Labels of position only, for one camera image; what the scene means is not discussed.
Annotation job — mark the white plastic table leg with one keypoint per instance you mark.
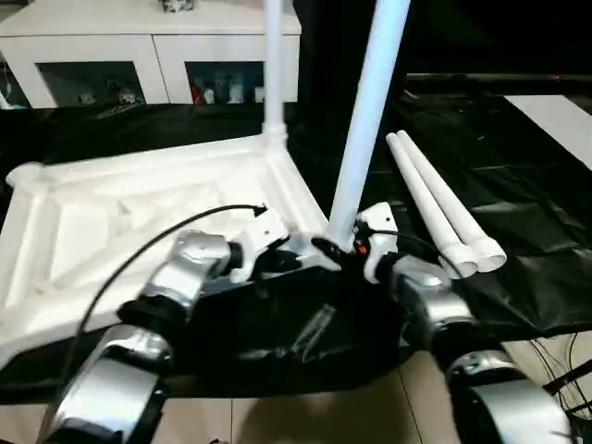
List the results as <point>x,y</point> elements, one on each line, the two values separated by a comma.
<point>416,185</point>
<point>439,185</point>
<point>274,69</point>
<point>370,115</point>

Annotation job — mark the white plastic table top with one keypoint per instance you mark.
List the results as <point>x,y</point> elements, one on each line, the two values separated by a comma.
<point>92,222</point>

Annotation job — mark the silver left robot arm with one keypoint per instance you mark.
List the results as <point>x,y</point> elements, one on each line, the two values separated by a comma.
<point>185,259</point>

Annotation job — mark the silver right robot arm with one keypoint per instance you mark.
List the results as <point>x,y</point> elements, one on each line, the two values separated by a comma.
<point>439,300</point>

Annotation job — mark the black mat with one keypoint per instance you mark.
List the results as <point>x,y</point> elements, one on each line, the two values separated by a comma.
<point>462,185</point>

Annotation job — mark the white candle cup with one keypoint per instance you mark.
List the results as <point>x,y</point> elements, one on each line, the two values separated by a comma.
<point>260,94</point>

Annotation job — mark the white printed jar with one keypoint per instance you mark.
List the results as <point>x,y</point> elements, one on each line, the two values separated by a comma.
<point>236,90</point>

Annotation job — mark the small white cup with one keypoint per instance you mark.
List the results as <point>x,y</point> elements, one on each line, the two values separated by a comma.
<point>209,97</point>

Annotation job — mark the red bottle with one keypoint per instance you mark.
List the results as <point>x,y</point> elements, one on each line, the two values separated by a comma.
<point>197,92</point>

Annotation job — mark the black white patterned figurine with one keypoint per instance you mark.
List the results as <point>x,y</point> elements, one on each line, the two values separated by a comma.
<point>126,98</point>

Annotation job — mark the white flat board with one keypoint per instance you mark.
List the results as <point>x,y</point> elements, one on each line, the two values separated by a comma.
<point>555,120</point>

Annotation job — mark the black metal stand bar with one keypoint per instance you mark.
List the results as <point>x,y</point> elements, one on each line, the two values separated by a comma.
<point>569,377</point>

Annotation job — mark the white sideboard cabinet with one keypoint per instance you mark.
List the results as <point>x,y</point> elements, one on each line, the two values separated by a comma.
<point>139,37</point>

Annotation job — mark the grey patterned object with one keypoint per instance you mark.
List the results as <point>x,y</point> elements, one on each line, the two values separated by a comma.
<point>178,5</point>

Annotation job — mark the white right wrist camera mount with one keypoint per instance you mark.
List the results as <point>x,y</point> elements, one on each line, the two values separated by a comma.
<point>381,222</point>

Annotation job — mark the black metal rail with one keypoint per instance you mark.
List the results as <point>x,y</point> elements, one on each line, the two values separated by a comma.
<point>485,77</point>

